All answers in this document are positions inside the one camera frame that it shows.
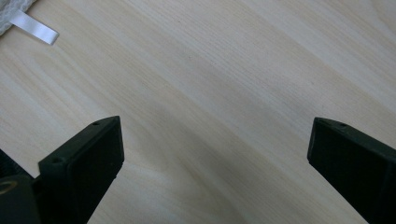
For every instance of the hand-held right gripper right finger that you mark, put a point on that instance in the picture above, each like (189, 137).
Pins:
(358, 165)

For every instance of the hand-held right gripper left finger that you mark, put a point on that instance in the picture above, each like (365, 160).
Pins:
(84, 165)

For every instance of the white cloth bag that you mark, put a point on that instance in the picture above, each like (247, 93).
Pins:
(9, 15)

